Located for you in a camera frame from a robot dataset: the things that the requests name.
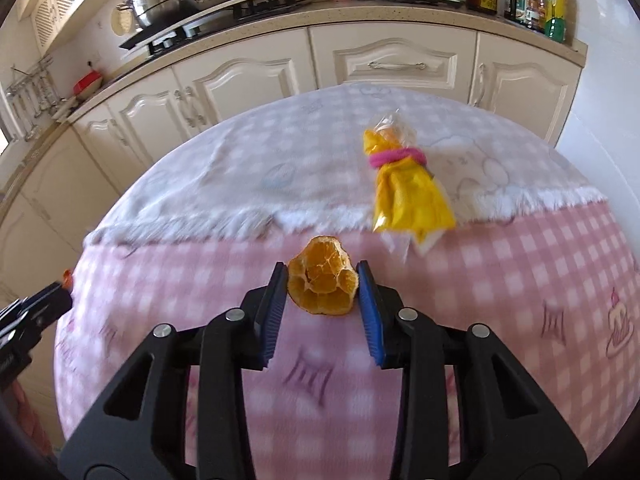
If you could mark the pink checked fleece blanket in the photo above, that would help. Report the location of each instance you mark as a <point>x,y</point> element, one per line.
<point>450,285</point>

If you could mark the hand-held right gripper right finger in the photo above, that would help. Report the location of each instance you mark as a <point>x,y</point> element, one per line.
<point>370,310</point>

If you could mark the yellow snack bag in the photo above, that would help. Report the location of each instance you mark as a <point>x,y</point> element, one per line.
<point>410,200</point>

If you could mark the red bowl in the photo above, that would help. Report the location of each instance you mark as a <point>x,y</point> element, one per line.
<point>89,84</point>

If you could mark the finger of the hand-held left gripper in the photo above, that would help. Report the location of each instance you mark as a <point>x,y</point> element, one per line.
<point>47,300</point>

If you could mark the black gas hob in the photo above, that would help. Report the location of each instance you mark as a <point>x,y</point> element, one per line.
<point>210,25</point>

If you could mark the green and yellow jar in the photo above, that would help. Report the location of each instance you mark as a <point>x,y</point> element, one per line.
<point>556,10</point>

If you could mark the cream louvred wall cabinet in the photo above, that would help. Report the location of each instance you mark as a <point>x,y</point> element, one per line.
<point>55,5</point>

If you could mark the cream kitchen base cabinet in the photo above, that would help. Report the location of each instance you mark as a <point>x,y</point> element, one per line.
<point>250,75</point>

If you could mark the small orange peel piece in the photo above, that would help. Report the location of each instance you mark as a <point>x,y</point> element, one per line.
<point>66,279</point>

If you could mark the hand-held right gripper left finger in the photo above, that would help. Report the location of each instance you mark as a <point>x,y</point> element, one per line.
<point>274,310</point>

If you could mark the hanging utensil rack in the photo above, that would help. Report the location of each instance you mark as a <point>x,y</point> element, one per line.
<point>32,95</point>

